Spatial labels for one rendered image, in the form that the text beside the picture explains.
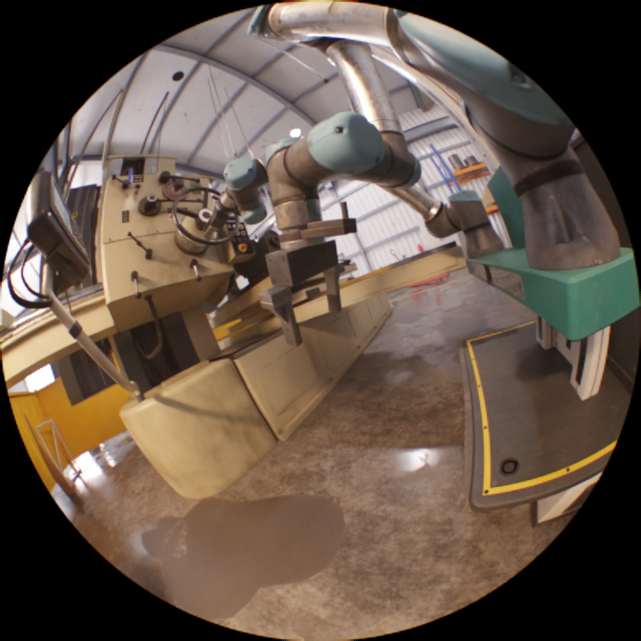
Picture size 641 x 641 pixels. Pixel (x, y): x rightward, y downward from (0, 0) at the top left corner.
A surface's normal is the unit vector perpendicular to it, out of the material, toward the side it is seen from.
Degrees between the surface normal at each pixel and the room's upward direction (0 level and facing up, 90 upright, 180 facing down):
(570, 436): 0
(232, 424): 90
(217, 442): 90
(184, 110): 169
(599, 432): 0
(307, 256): 113
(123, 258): 90
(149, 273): 90
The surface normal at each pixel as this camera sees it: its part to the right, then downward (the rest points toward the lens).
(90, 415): 0.77, -0.25
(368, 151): 0.58, 0.30
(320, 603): -0.37, -0.92
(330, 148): -0.64, 0.72
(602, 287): -0.54, 0.31
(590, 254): -0.79, 0.37
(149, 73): 0.27, 0.96
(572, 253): -0.90, 0.39
